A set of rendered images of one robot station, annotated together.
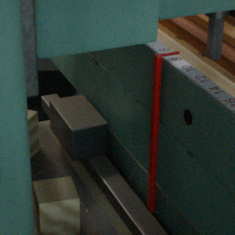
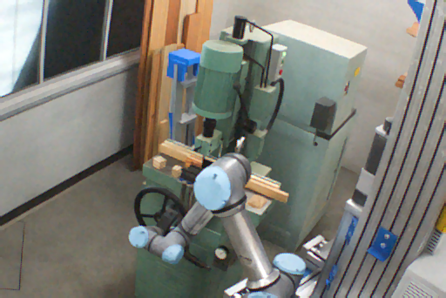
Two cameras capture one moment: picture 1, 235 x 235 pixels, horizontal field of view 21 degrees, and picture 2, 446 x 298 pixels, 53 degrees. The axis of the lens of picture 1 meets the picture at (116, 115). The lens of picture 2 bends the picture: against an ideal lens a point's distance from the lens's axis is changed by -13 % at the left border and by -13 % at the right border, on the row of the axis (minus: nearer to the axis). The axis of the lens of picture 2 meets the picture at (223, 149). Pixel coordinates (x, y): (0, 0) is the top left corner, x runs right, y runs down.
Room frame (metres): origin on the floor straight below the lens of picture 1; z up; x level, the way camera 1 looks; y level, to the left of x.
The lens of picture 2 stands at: (1.98, -1.47, 2.12)
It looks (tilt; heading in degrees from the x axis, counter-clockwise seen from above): 28 degrees down; 135
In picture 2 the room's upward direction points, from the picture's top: 11 degrees clockwise
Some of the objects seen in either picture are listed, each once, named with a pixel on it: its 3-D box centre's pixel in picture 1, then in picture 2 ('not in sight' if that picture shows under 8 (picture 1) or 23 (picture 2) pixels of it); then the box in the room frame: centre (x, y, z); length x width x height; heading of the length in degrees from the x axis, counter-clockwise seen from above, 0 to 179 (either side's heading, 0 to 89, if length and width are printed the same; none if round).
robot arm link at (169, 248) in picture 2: not in sight; (168, 247); (0.93, -0.59, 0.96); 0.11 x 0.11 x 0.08; 22
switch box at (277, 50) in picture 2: not in sight; (275, 62); (0.48, 0.27, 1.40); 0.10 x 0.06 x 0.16; 114
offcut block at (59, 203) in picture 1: (56, 207); not in sight; (0.45, 0.05, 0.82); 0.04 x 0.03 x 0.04; 15
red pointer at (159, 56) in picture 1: (162, 135); not in sight; (0.46, -0.04, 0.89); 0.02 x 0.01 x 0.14; 114
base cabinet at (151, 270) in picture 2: not in sight; (198, 242); (0.43, 0.03, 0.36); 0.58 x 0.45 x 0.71; 114
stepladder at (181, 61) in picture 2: not in sight; (179, 140); (-0.25, 0.37, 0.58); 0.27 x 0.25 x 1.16; 18
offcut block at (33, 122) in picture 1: (14, 134); not in sight; (0.57, 0.10, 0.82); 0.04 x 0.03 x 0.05; 67
